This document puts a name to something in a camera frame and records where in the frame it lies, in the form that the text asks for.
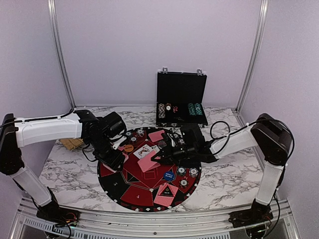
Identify woven bamboo tray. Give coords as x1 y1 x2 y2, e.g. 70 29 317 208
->
59 138 84 151

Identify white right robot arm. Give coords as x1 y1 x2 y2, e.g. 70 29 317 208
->
152 113 295 223

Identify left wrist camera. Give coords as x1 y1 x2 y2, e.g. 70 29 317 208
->
101 112 127 148

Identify aluminium frame post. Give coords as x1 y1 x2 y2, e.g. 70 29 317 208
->
47 0 76 108
235 0 270 114

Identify right aluminium frame post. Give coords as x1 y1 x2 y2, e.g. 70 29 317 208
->
235 0 270 114

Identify jack of hearts card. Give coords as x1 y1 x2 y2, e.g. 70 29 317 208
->
133 144 153 159

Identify ace of clubs card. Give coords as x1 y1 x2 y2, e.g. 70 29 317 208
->
151 145 160 153

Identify left aluminium frame post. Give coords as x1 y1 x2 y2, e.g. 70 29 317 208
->
47 0 76 108

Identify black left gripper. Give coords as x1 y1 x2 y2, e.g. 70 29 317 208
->
88 135 125 171

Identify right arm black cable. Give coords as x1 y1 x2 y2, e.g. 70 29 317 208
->
209 120 296 170

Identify cream blue chips in case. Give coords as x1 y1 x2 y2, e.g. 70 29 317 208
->
158 103 172 119

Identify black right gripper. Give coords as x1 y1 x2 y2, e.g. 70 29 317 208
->
151 142 196 167

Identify black chip carrying case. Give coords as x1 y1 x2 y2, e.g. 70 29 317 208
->
156 68 208 127

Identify orange big blind button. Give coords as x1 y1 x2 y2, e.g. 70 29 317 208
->
124 144 134 152

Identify blue small blind button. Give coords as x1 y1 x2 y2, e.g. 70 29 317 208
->
163 171 175 181

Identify red playing card deck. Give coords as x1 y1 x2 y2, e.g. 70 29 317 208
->
101 149 126 171

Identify aluminium front rail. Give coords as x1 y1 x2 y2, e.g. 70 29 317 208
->
9 196 300 239

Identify black triangular all-in marker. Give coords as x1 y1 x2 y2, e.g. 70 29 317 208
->
159 185 174 197

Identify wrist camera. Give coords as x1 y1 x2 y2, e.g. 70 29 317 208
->
101 112 127 148
180 124 205 152

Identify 100 chips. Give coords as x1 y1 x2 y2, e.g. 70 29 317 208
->
130 136 137 142
179 179 188 188

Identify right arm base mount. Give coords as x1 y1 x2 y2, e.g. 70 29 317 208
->
228 199 274 228

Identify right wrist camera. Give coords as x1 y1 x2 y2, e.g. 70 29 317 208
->
180 124 205 152

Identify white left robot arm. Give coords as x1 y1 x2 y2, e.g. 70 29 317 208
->
0 110 127 222

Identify teal chips in case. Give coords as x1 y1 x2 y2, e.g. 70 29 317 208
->
187 103 203 116

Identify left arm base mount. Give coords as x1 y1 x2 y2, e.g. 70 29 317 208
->
32 196 80 227

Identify clear acrylic dealer button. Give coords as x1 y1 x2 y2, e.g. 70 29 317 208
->
158 140 167 148

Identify round red black poker mat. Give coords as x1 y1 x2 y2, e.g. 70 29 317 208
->
97 127 201 212

